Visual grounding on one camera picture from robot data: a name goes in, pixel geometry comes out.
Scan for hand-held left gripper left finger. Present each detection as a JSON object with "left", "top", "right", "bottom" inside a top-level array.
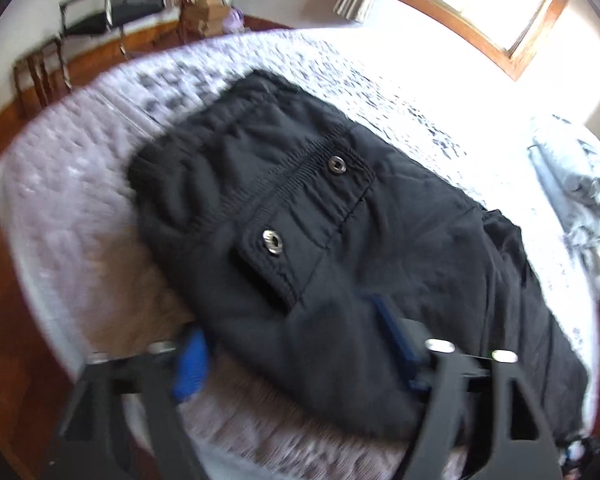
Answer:
[{"left": 40, "top": 327, "right": 216, "bottom": 480}]

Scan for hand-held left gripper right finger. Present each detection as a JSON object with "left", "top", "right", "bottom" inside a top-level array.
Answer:
[{"left": 371, "top": 295, "right": 567, "bottom": 480}]

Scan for black pants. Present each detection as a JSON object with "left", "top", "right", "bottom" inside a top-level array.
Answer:
[{"left": 127, "top": 69, "right": 591, "bottom": 443}]

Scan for bed with patterned quilt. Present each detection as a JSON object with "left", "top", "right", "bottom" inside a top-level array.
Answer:
[{"left": 0, "top": 25, "right": 600, "bottom": 480}]

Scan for grey patterned folded blanket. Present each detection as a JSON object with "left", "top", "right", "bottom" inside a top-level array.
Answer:
[{"left": 527, "top": 115, "right": 600, "bottom": 271}]

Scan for wooden chair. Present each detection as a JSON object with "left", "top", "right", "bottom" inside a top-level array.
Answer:
[{"left": 12, "top": 37, "right": 73, "bottom": 121}]

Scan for wooden framed window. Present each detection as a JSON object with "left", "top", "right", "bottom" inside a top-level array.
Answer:
[{"left": 377, "top": 0, "right": 576, "bottom": 81}]

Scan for cardboard box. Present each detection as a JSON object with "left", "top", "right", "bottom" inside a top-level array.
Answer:
[{"left": 180, "top": 0, "right": 231, "bottom": 41}]

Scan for black chrome-frame chair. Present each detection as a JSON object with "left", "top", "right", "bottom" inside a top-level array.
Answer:
[{"left": 59, "top": 0, "right": 181, "bottom": 56}]

